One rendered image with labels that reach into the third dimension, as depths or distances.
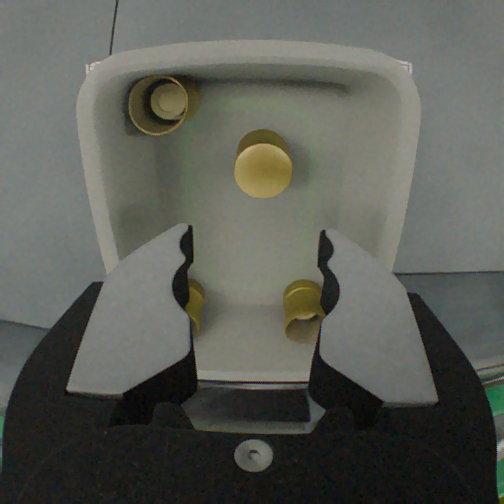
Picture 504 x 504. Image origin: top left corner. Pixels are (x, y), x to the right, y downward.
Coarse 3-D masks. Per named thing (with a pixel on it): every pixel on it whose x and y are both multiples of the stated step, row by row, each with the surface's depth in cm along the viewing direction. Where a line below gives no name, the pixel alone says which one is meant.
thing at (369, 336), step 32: (320, 256) 12; (352, 256) 10; (352, 288) 9; (384, 288) 9; (352, 320) 8; (384, 320) 8; (320, 352) 7; (352, 352) 7; (384, 352) 7; (416, 352) 7; (320, 384) 7; (352, 384) 6; (384, 384) 6; (416, 384) 6
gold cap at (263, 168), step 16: (240, 144) 21; (256, 144) 17; (272, 144) 17; (240, 160) 18; (256, 160) 18; (272, 160) 18; (288, 160) 18; (240, 176) 18; (256, 176) 18; (272, 176) 18; (288, 176) 18; (256, 192) 19; (272, 192) 19
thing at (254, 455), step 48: (96, 432) 4; (144, 432) 4; (192, 432) 5; (336, 432) 5; (48, 480) 3; (96, 480) 4; (144, 480) 4; (192, 480) 4; (240, 480) 4; (288, 480) 4; (336, 480) 4; (384, 480) 4; (432, 480) 4
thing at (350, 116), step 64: (128, 64) 13; (192, 64) 13; (256, 64) 13; (320, 64) 13; (384, 64) 12; (128, 128) 18; (192, 128) 21; (256, 128) 21; (320, 128) 21; (384, 128) 16; (128, 192) 19; (192, 192) 23; (320, 192) 23; (384, 192) 16; (256, 256) 26; (384, 256) 18; (256, 320) 27
